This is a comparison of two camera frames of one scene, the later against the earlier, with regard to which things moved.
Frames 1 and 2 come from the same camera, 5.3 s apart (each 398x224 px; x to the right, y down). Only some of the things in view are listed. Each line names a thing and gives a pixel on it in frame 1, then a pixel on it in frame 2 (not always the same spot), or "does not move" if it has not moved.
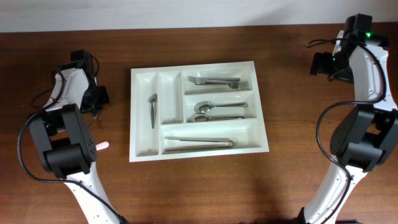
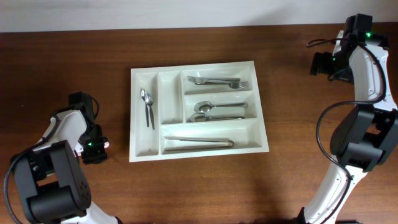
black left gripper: x=105 y=101 to x=96 y=155
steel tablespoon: x=201 y=117 does not move
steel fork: x=204 y=81 does not move
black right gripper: x=325 y=58 does not move
